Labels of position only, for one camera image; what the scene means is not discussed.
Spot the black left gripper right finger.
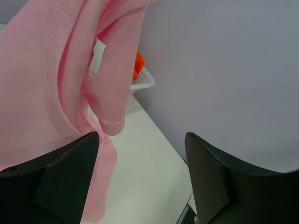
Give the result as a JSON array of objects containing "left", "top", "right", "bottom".
[{"left": 185, "top": 133, "right": 299, "bottom": 224}]

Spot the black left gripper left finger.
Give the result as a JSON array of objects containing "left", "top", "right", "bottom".
[{"left": 0, "top": 132, "right": 99, "bottom": 224}]

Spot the pink t shirt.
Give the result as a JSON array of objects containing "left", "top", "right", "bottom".
[{"left": 0, "top": 0, "right": 151, "bottom": 222}]

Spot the white plastic basket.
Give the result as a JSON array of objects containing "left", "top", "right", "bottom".
[{"left": 130, "top": 67, "right": 156, "bottom": 94}]

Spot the orange t shirt in basket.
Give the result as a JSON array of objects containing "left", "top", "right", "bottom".
[{"left": 132, "top": 52, "right": 145, "bottom": 81}]

